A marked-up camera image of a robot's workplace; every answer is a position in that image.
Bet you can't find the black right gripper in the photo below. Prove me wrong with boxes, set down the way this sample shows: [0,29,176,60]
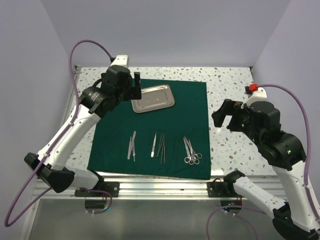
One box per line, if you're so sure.
[211,97,263,145]

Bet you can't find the silver scalpel handle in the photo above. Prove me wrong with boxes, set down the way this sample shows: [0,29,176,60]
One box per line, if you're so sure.
[129,136,137,162]
[126,130,137,160]

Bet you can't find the silver surgical scissors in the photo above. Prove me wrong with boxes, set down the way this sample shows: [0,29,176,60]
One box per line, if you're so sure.
[183,137,194,165]
[187,140,202,165]

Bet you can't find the silver pointed tweezers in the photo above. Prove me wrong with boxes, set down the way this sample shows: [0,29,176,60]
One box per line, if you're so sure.
[156,134,163,157]
[160,135,166,164]

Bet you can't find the dark green surgical cloth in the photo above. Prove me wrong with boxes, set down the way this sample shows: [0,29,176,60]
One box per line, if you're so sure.
[87,80,211,180]

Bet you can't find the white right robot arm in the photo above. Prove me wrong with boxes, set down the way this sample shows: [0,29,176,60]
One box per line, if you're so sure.
[212,84,320,240]

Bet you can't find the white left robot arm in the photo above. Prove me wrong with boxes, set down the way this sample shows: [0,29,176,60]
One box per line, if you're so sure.
[24,55,142,197]

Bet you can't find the stainless steel instrument tray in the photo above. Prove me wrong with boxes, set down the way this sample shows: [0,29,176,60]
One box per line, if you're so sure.
[131,84,175,114]

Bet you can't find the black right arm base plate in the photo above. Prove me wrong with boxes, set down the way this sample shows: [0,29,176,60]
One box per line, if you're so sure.
[206,178,242,198]

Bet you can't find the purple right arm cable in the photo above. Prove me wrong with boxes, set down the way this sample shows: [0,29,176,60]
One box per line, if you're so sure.
[206,83,320,240]

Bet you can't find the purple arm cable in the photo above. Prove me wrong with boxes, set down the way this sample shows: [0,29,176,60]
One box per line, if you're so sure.
[4,39,113,228]
[206,83,320,240]

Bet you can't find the aluminium rail frame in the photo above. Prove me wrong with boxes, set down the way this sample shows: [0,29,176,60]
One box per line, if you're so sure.
[20,66,285,240]

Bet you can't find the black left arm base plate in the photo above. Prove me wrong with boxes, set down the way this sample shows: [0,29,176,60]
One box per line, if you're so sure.
[74,181,120,198]

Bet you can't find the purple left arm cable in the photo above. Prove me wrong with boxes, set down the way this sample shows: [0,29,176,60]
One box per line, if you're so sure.
[4,39,113,228]

